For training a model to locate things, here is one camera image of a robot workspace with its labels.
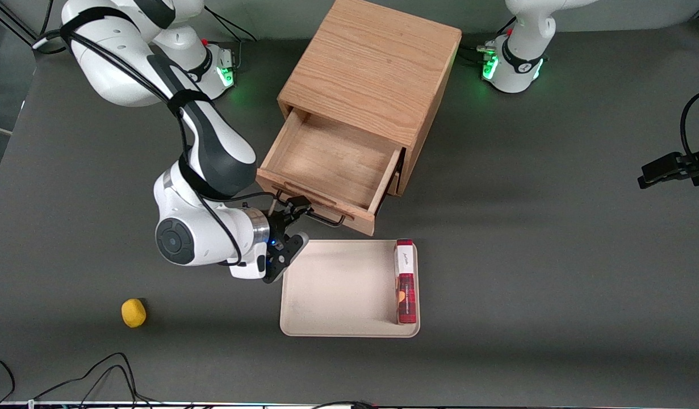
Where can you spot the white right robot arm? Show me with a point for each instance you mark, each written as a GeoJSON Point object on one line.
{"type": "Point", "coordinates": [201, 238]}

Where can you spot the beige plastic tray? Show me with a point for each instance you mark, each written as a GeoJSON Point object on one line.
{"type": "Point", "coordinates": [338, 289]}

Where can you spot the yellow soft toy lump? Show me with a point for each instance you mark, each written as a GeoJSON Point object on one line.
{"type": "Point", "coordinates": [133, 313]}

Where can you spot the wooden drawer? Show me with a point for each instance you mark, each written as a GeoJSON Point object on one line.
{"type": "Point", "coordinates": [332, 159]}

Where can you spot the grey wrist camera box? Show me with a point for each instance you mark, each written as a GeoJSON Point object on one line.
{"type": "Point", "coordinates": [287, 255]}

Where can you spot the black clamp mount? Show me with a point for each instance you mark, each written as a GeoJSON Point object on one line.
{"type": "Point", "coordinates": [670, 167]}

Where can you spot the wooden drawer cabinet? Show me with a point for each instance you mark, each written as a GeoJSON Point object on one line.
{"type": "Point", "coordinates": [372, 62]}

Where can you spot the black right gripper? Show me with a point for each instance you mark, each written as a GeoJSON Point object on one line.
{"type": "Point", "coordinates": [279, 223]}

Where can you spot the red and white carton box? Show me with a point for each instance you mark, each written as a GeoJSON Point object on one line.
{"type": "Point", "coordinates": [406, 284]}

